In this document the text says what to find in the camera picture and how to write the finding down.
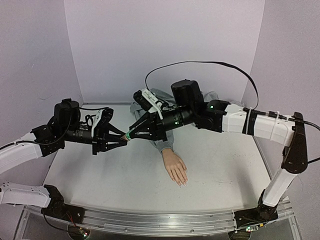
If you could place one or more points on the nail polish bottle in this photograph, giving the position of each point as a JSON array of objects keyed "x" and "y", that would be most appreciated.
[{"x": 124, "y": 138}]

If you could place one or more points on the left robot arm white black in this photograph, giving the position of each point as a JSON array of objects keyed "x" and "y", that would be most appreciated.
[{"x": 64, "y": 126}]

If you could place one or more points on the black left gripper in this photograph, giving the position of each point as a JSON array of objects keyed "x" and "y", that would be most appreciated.
[{"x": 102, "y": 138}]

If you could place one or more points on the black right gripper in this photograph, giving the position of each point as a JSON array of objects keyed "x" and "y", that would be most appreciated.
[{"x": 157, "y": 125}]

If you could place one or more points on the aluminium front rail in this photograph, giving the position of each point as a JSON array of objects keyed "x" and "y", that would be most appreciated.
[{"x": 164, "y": 224}]

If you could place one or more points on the grey sweatshirt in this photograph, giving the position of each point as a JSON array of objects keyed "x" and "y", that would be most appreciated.
[{"x": 189, "y": 108}]

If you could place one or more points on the mannequin hand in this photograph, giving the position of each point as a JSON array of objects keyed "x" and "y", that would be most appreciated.
[{"x": 175, "y": 167}]

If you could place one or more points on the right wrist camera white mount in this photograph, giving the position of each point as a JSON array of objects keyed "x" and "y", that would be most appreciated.
[{"x": 149, "y": 103}]

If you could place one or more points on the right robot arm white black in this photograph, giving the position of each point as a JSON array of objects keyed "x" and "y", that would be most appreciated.
[{"x": 286, "y": 130}]

